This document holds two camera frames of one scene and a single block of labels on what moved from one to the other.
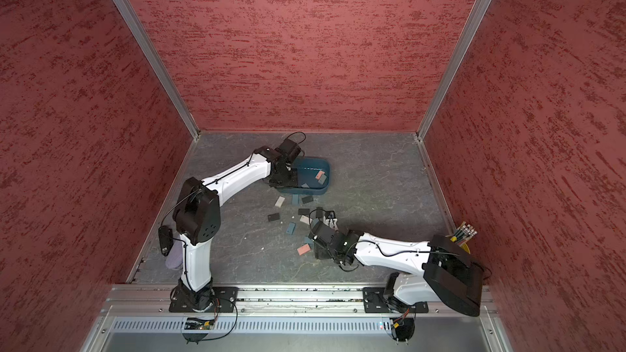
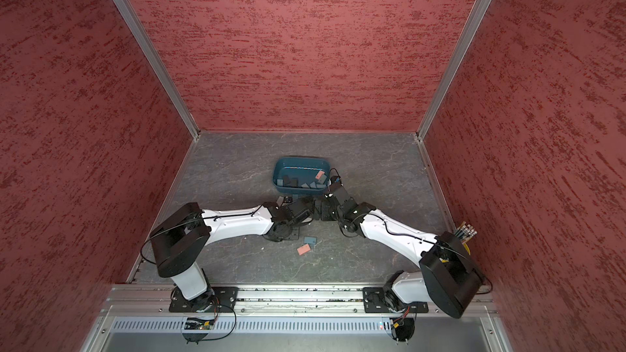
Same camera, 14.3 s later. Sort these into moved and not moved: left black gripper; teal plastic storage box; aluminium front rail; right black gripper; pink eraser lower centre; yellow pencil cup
Moved: right black gripper; left black gripper
Not moved: pink eraser lower centre; yellow pencil cup; teal plastic storage box; aluminium front rail
